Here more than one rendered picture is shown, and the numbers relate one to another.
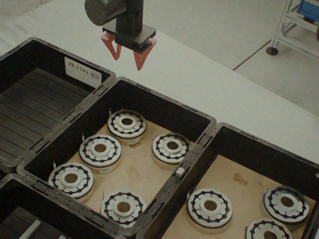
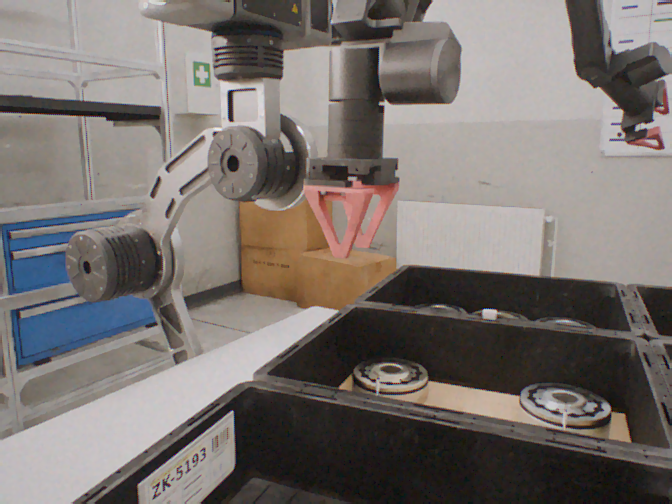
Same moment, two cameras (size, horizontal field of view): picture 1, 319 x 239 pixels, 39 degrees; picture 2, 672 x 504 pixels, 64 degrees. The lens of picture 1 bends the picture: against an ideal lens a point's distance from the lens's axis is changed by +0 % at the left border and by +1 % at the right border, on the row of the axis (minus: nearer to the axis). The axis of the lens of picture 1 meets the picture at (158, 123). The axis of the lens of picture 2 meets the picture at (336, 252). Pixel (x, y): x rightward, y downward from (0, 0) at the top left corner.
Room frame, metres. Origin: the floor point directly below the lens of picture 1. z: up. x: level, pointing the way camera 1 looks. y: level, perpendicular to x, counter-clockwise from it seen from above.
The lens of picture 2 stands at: (0.87, 0.65, 1.17)
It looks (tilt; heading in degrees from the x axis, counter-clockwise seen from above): 11 degrees down; 267
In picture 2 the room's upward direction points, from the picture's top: straight up
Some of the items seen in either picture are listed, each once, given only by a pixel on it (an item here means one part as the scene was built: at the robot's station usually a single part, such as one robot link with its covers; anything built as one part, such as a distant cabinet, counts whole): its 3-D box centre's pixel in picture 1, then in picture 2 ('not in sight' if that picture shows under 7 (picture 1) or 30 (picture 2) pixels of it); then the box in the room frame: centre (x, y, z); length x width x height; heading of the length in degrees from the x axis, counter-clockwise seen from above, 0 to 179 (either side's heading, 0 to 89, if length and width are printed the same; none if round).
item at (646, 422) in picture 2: (123, 160); (462, 406); (0.69, 0.07, 0.87); 0.40 x 0.30 x 0.11; 154
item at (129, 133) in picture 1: (127, 123); not in sight; (0.83, 0.08, 0.86); 0.10 x 0.10 x 0.01
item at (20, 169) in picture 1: (124, 146); (464, 365); (0.69, 0.07, 0.92); 0.40 x 0.30 x 0.02; 154
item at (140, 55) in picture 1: (135, 51); (359, 207); (0.82, 0.07, 1.10); 0.07 x 0.07 x 0.09; 63
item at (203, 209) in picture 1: (210, 205); not in sight; (0.59, -0.14, 0.86); 0.05 x 0.05 x 0.01
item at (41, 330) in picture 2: not in sight; (96, 278); (1.79, -1.69, 0.60); 0.72 x 0.03 x 0.56; 54
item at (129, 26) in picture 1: (129, 20); (355, 139); (0.82, 0.09, 1.17); 0.10 x 0.07 x 0.07; 63
